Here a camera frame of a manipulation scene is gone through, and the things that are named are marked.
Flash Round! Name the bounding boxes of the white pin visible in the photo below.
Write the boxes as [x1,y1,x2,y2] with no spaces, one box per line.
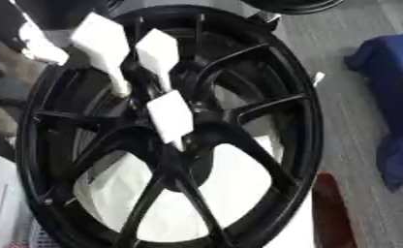
[134,28,181,92]
[69,12,133,98]
[145,89,197,151]

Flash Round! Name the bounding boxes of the black spoked wheel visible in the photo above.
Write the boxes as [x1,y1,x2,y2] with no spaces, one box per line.
[15,4,326,248]

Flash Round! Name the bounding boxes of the black round wheel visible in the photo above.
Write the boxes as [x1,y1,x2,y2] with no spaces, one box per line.
[238,0,344,16]

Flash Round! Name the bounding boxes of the white sheet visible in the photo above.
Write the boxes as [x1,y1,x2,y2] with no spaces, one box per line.
[73,135,317,248]

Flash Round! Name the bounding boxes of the dark red object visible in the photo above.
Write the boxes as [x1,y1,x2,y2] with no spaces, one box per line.
[311,171,359,248]

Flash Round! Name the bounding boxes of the blue cloth bag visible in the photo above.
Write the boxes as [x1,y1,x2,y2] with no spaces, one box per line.
[344,31,403,194]

